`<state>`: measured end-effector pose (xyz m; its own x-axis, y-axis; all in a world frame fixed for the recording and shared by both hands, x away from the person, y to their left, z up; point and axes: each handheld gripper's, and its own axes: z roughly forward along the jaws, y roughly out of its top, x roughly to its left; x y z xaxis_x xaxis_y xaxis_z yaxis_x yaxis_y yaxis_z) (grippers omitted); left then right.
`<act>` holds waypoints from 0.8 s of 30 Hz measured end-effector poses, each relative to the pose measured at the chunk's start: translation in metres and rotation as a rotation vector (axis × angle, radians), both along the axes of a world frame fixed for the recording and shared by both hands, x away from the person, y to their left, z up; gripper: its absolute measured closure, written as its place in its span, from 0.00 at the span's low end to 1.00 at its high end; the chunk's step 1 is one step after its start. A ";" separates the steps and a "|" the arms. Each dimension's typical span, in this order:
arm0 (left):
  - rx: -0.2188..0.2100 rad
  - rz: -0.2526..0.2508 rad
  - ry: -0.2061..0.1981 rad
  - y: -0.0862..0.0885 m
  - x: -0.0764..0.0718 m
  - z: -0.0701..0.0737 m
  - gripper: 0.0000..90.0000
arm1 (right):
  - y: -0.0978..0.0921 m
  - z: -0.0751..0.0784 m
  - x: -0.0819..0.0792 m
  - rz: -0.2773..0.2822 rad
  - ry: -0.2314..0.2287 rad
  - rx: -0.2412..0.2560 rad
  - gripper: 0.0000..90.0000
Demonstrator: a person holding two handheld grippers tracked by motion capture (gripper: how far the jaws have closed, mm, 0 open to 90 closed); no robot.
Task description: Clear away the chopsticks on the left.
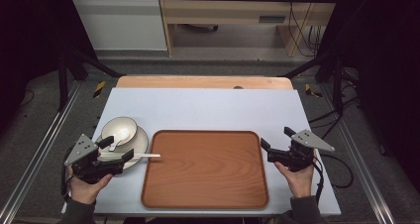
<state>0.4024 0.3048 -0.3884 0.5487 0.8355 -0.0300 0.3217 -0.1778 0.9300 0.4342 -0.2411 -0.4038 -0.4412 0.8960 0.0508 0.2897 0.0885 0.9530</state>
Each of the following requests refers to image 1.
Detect white ceramic plate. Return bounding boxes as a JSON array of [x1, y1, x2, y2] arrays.
[[94, 124, 150, 170]]

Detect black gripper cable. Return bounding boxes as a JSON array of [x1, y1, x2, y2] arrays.
[[59, 146, 75, 202], [311, 151, 355, 206]]

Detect slim white utensil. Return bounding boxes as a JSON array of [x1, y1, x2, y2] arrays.
[[98, 152, 162, 161]]

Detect person's left hand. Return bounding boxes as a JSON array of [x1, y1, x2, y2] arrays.
[[66, 172, 114, 205]]

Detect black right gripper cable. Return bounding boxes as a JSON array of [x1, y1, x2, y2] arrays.
[[311, 151, 355, 206]]

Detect aluminium floor rail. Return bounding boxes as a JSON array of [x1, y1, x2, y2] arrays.
[[0, 80, 84, 224], [320, 84, 397, 224]]

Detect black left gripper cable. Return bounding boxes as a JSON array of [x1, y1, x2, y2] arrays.
[[59, 146, 75, 202]]

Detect light wooden desk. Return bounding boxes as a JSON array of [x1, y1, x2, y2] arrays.
[[157, 0, 343, 58]]

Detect white ceramic bowl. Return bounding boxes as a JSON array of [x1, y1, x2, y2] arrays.
[[100, 116, 139, 149]]

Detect light wooden table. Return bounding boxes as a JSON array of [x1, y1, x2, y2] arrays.
[[115, 74, 294, 90]]

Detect black curtain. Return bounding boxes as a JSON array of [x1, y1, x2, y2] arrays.
[[316, 0, 420, 192], [0, 0, 100, 133]]

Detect brown wooden tray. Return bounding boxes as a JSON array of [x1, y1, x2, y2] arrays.
[[141, 129, 269, 210]]

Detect white cabinet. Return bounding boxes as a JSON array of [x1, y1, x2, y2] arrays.
[[66, 0, 168, 52]]

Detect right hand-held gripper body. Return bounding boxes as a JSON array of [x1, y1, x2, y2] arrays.
[[266, 129, 336, 172]]

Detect black floor cables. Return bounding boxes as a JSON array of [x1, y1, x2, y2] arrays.
[[307, 68, 361, 141]]

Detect white table board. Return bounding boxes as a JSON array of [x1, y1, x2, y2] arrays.
[[60, 87, 342, 217]]

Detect hanging black cables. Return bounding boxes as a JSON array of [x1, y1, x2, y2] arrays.
[[287, 0, 324, 57]]

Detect white ceramic spoon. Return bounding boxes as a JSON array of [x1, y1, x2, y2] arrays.
[[108, 131, 132, 153]]

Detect yellow black floor tape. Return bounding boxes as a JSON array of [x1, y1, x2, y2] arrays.
[[92, 80, 106, 99], [304, 82, 324, 98]]

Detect black metal stand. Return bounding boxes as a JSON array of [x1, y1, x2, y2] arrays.
[[280, 50, 345, 115], [56, 44, 124, 112]]

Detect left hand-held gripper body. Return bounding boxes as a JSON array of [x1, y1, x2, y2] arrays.
[[63, 133, 125, 185]]

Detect person's right hand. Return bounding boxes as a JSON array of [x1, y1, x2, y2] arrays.
[[273, 161, 315, 199]]

